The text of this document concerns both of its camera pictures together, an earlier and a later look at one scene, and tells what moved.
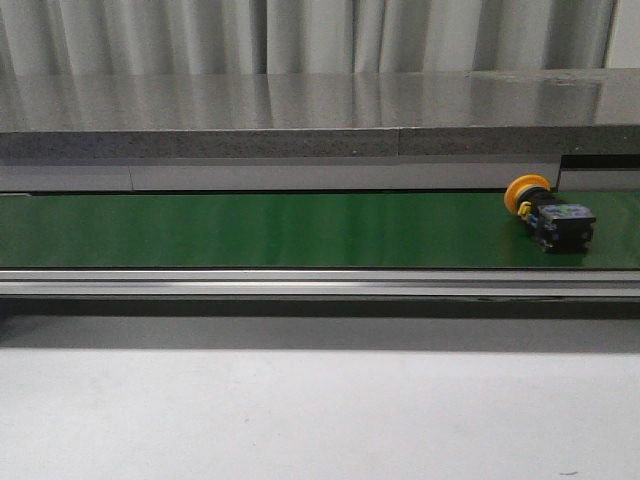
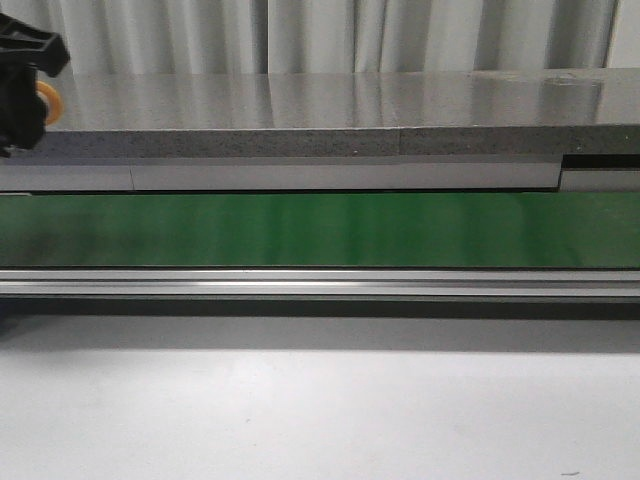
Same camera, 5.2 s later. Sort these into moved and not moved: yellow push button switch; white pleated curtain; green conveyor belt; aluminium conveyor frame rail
Moved: yellow push button switch
Not moved: white pleated curtain; green conveyor belt; aluminium conveyor frame rail
